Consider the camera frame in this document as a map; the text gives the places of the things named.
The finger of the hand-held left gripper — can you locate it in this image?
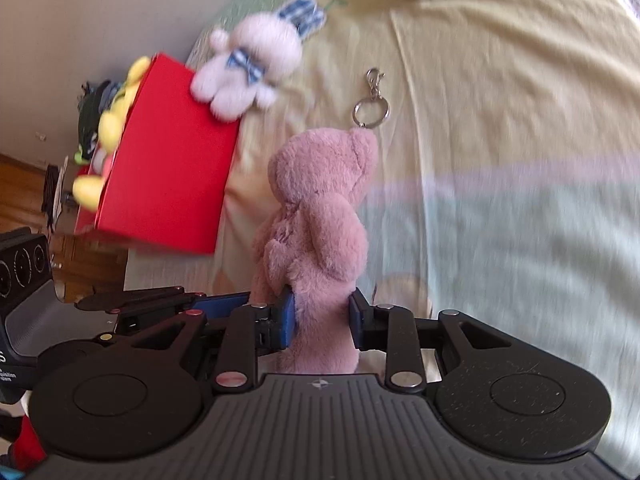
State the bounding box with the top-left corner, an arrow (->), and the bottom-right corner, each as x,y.
75,286 -> 251,336

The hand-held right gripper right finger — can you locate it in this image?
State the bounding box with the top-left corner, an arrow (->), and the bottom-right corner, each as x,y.
348,292 -> 513,393

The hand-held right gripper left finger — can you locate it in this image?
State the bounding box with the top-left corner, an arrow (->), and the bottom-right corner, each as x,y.
127,287 -> 297,392

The pink bear plush keychain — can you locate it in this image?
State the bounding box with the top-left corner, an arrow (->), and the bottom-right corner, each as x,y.
250,67 -> 391,376

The red cardboard box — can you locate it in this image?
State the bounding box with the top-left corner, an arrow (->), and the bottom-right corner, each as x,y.
74,52 -> 242,256

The yellow tiger plush toy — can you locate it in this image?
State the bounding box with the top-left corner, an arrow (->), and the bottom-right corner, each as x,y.
72,56 -> 151,211

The white bunny plush toy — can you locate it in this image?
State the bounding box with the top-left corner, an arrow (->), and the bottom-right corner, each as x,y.
190,0 -> 328,123

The red cloth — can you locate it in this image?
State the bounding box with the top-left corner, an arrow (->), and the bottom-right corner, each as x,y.
10,415 -> 47,472

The dark cloth pile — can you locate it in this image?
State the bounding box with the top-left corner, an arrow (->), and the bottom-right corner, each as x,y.
75,80 -> 123,166

